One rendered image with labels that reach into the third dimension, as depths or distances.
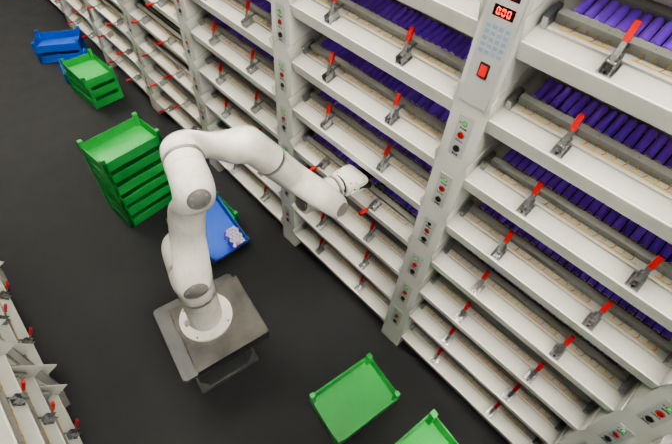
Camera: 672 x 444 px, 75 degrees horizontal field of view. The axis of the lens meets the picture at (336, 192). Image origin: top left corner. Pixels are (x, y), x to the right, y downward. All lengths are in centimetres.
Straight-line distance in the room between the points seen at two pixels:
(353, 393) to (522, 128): 131
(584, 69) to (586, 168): 21
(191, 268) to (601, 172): 104
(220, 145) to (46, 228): 170
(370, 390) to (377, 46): 136
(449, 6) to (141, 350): 176
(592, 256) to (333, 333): 123
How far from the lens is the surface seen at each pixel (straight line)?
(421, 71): 114
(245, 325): 170
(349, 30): 127
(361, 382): 197
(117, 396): 208
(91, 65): 345
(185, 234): 124
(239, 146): 109
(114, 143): 235
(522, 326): 143
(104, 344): 219
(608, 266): 114
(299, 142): 175
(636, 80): 92
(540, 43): 95
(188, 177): 105
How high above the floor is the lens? 186
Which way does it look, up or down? 48 degrees down
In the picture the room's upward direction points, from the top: 5 degrees clockwise
